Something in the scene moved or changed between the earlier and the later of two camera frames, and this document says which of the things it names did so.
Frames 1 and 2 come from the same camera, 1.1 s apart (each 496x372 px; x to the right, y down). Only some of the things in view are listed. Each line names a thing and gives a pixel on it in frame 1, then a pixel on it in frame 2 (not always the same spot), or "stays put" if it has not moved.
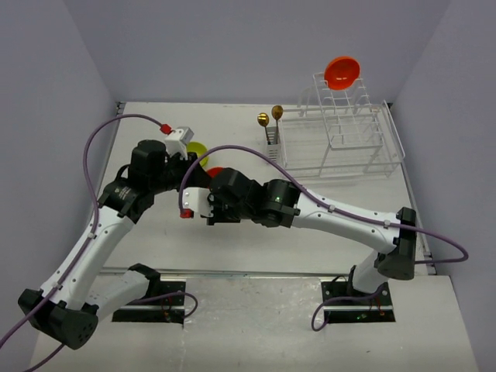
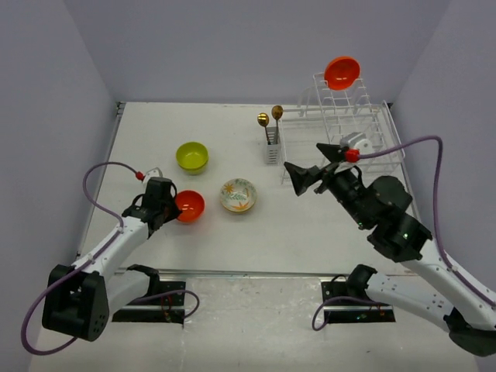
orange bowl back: x=340 y=72 stays put
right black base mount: x=378 y=309 stays put
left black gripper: x=198 y=176 -> x=174 y=211
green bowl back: x=200 y=149 stays put
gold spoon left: x=263 y=119 stays put
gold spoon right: x=277 y=112 stays put
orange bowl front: x=214 y=170 -> x=192 y=204
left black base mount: x=163 y=305 stays put
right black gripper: x=217 y=216 -> x=301 y=177
